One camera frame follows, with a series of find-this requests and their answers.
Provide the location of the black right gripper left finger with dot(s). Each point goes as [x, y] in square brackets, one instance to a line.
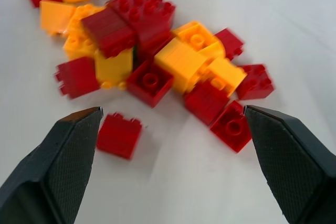
[52, 171]

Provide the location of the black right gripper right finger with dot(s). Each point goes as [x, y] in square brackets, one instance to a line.
[291, 161]

